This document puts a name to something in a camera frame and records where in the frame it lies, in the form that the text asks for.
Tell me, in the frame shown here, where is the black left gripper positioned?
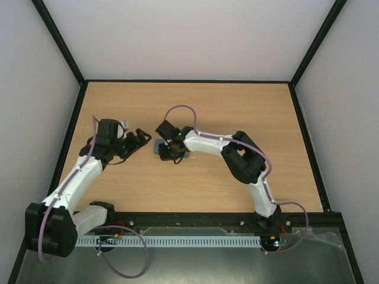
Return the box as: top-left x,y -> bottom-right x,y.
111,128 -> 152,160

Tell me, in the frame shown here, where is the grey-blue glasses case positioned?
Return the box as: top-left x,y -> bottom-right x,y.
153,138 -> 190,158

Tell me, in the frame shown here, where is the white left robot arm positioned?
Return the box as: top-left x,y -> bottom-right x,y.
25,118 -> 152,262

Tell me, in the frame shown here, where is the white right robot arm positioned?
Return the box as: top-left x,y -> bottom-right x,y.
156,120 -> 281,232

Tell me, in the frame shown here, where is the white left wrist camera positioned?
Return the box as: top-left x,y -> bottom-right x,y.
117,120 -> 129,138

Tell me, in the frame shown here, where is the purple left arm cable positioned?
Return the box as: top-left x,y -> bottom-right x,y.
38,115 -> 149,279

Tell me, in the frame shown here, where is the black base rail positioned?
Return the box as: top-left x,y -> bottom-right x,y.
106,212 -> 346,235

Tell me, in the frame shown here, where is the light blue cable duct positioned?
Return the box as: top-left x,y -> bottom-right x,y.
76,235 -> 261,248

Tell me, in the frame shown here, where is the black frame corner post left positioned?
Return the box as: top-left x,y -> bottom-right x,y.
31,0 -> 85,85

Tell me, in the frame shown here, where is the black frame corner post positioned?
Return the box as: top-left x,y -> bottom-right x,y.
290,0 -> 347,88
31,0 -> 85,85

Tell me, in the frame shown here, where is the black frame corner post right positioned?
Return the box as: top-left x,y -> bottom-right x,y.
290,0 -> 347,88

